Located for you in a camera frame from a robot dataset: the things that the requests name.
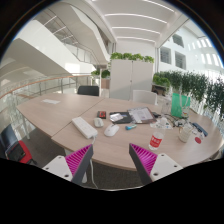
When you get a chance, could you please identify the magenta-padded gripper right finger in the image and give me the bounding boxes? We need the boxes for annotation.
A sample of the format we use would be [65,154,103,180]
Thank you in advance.
[128,143,184,186]

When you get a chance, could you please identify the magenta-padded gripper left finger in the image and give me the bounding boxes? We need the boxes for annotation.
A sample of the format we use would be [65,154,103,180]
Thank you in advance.
[42,143,94,186]

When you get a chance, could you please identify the clear red-labelled water bottle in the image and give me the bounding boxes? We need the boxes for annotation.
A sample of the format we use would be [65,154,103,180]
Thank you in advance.
[148,116,168,152]

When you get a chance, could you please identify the colourful sticker sheet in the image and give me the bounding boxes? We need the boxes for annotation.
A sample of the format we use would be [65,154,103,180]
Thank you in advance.
[149,121,173,130]

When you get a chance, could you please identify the blue-green tube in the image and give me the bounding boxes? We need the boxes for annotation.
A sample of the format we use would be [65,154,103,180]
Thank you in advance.
[125,123,138,131]

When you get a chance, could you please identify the small grey computer mouse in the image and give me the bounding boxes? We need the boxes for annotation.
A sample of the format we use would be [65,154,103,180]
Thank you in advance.
[93,117,105,129]

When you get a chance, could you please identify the white grid-pattern mug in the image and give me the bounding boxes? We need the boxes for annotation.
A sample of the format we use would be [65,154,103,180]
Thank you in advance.
[178,125,194,144]

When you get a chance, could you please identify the black folder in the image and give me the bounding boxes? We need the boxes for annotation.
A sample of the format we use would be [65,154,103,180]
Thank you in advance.
[109,111,134,125]

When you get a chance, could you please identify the brown clipboard with paper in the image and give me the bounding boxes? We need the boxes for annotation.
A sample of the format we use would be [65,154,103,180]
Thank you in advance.
[127,106,157,125]

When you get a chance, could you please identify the white computer mouse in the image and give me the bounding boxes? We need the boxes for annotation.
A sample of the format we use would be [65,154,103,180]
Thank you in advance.
[103,123,120,138]

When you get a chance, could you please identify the small red-black case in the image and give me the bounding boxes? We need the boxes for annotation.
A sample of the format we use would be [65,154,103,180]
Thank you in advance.
[96,110,107,120]

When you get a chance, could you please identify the white card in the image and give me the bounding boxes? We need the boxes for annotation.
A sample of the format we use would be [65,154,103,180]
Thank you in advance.
[109,113,124,122]

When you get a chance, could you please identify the clear plastic jug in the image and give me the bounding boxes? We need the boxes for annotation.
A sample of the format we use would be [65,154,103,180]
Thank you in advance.
[161,96,173,116]

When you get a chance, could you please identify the red and black chair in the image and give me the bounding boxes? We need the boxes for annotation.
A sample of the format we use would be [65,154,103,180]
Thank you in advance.
[0,123,34,165]

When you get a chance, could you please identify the white chair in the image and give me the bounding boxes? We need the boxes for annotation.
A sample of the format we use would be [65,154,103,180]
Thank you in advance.
[132,89,158,106]

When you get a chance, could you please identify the green tote bag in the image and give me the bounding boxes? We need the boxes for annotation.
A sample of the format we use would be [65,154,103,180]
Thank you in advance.
[170,92,192,118]

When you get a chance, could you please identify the white cabinet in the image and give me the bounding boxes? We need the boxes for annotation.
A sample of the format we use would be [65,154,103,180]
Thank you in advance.
[109,59,155,101]

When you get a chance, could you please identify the green plant hedge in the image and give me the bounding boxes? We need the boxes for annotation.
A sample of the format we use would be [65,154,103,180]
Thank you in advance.
[152,70,224,121]

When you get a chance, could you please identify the glass railing with wooden handrail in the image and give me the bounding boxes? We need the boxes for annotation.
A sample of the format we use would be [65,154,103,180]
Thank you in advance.
[0,74,93,101]

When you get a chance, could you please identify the small potted plants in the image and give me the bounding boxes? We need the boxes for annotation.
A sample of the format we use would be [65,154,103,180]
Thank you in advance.
[90,68,111,80]

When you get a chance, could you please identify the green plants atop cabinet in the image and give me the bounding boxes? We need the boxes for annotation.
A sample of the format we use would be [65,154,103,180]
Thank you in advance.
[109,51,155,64]

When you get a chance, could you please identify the black tangled cables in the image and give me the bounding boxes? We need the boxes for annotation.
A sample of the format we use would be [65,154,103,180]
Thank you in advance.
[165,114,188,128]

